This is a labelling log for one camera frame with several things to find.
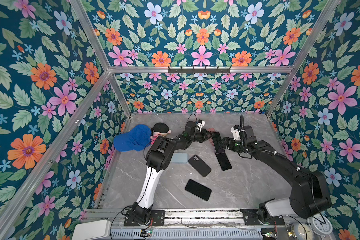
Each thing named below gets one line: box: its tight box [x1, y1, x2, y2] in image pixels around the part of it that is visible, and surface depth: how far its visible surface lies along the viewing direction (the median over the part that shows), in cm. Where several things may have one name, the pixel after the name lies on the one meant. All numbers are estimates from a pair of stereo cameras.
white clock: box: [307, 214, 333, 236], surface depth 70 cm
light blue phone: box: [171, 152, 189, 164], surface depth 97 cm
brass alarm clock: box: [286, 222, 315, 240], surface depth 67 cm
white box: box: [72, 219, 111, 240], surface depth 68 cm
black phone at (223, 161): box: [214, 151, 232, 171], surface depth 96 cm
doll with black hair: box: [150, 122, 172, 145], surface depth 106 cm
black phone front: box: [185, 179, 212, 202], surface depth 84 cm
